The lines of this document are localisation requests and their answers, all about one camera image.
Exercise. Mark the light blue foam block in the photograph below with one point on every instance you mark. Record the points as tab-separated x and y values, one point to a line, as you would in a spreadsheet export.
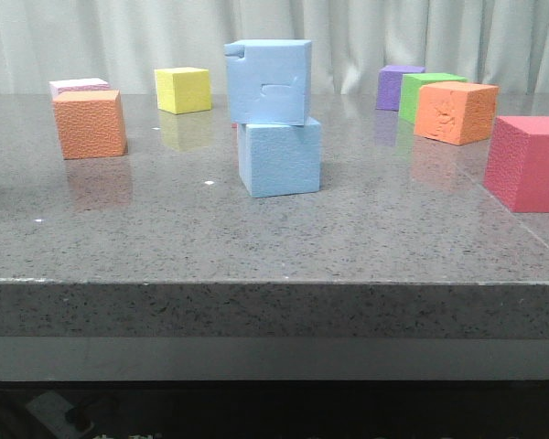
277	160

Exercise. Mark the dented blue foam block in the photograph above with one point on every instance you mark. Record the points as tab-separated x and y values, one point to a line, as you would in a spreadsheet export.
269	80

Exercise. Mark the yellow foam block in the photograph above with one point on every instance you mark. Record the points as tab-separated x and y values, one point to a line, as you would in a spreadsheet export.
183	90

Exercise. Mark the purple foam block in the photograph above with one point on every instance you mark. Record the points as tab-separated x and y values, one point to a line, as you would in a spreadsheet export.
390	84

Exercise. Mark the green foam block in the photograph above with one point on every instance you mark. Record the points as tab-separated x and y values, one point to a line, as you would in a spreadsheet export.
411	85

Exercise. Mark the orange foam block left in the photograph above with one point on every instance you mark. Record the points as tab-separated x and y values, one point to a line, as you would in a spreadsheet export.
90	124

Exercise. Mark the dented orange foam block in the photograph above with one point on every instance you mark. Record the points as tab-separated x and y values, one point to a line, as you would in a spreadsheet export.
454	112

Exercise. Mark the pink lilac foam block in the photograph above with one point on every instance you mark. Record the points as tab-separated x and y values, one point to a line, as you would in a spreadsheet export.
57	87

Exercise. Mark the large red foam block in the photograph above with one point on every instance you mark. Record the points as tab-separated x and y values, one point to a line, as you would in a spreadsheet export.
517	170

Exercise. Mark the grey power adapter under table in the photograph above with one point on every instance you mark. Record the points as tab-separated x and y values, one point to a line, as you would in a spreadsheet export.
59	416

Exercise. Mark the grey curtain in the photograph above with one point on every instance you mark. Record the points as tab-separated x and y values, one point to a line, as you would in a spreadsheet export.
500	42

